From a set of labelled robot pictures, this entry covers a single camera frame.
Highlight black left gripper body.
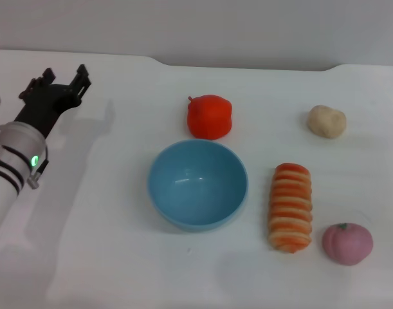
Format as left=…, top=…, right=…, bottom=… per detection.
left=14, top=76, right=84, bottom=138

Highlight blue bowl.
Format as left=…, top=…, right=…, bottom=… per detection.
left=147, top=140, right=249, bottom=232

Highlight orange striped bread roll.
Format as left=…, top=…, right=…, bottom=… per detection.
left=267, top=162, right=313, bottom=254

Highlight red toy pepper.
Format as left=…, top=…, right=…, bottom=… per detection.
left=187, top=94, right=233, bottom=140

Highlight pink toy peach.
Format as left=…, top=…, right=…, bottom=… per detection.
left=322, top=222, right=374, bottom=267

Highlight black cable with metal plug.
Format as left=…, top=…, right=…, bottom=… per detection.
left=26, top=159, right=50, bottom=190

